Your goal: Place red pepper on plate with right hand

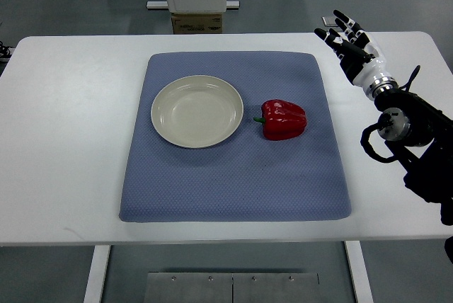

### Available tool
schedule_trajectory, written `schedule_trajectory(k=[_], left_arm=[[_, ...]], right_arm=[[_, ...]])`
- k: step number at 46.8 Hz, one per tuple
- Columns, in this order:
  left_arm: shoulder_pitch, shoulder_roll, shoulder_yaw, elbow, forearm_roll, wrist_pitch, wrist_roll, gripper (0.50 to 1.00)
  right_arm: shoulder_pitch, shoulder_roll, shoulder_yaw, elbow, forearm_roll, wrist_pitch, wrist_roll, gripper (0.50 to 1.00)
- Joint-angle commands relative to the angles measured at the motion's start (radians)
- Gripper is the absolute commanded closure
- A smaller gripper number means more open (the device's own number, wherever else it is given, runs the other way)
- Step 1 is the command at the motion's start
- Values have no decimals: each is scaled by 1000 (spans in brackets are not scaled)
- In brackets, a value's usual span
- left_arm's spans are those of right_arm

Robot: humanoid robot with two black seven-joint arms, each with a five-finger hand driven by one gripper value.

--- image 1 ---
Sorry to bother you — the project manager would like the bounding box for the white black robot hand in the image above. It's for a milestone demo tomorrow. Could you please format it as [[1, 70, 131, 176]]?
[[314, 10, 398, 100]]

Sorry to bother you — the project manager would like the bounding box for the red bell pepper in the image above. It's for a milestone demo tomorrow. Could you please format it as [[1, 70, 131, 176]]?
[[253, 99, 307, 141]]

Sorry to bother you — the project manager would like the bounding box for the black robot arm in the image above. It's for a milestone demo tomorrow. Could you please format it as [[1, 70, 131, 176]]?
[[360, 66, 452, 226]]

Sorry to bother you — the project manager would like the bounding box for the cream round plate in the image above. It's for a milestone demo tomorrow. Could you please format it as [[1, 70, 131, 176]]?
[[150, 75, 244, 149]]

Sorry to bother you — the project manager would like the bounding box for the blue fabric mat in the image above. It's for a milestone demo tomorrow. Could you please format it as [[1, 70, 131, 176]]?
[[119, 51, 351, 222]]

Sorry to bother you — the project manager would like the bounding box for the cardboard box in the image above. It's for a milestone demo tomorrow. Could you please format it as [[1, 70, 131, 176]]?
[[171, 13, 223, 35]]

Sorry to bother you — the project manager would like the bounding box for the right white table leg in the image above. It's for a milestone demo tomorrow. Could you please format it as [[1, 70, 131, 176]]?
[[344, 241, 374, 303]]

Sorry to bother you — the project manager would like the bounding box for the white table leg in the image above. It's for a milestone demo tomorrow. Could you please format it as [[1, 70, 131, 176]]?
[[83, 245, 110, 303], [344, 241, 374, 303]]

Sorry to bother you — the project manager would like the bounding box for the left white table leg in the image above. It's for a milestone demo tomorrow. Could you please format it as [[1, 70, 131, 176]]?
[[83, 245, 110, 303]]

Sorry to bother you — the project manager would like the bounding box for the black white shoe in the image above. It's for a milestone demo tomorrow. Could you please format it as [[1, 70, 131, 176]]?
[[0, 41, 15, 63]]

